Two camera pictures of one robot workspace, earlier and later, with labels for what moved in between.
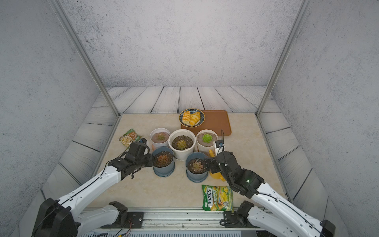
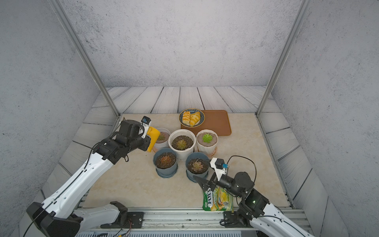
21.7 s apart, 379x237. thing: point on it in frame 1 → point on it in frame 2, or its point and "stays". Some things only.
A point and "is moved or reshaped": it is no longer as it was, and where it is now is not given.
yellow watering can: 218,175 is moved or reshaped
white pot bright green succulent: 206,139 stays
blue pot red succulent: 164,163 stays
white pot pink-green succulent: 159,138 stays
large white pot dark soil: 182,142 stays
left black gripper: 150,157 → 145,146
